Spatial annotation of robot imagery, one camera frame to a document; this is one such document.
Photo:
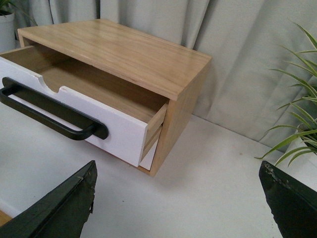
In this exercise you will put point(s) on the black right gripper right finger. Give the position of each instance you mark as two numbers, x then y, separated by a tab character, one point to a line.
292	203

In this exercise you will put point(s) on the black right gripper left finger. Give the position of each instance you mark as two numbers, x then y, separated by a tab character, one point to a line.
61	213

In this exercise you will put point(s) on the black drawer handle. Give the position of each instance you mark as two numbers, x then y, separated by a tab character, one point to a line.
87	125

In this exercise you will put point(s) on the white drawer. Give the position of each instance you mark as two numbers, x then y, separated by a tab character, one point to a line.
131	113
149	150

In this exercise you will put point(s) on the wooden two-drawer cabinet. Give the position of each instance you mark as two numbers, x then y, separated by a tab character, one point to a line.
161	66

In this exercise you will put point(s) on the white plant pot right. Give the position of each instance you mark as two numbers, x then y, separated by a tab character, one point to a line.
306	145

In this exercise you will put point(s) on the white plant pot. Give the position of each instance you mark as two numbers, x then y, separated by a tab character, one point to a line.
306	145
7	33

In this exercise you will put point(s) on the green spider plant right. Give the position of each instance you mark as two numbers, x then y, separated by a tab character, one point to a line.
304	108

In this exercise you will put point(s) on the green spider plant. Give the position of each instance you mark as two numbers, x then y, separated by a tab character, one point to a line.
304	108
8	7

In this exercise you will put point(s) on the grey curtain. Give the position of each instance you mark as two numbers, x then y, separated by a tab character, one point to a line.
250	42

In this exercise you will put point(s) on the white plant pot left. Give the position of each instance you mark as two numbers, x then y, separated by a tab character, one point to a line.
7	33

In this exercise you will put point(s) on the green spider plant left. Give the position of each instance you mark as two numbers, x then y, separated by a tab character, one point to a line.
8	7

